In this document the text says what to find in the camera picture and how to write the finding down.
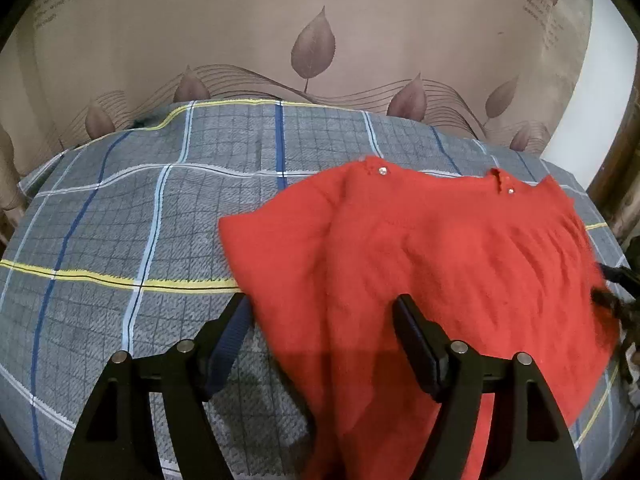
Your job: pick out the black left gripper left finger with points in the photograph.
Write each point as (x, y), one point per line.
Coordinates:
(114, 438)

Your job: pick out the red knitted baby sweater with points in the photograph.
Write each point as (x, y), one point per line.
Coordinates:
(501, 264)

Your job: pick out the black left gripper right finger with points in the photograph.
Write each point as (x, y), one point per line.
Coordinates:
(528, 438)

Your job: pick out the brown wooden door frame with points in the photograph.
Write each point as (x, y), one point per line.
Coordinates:
(616, 194)

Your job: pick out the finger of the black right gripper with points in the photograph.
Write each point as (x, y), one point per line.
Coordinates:
(620, 309)
(620, 275)

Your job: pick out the grey plaid bed sheet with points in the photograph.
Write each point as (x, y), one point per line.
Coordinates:
(118, 247)

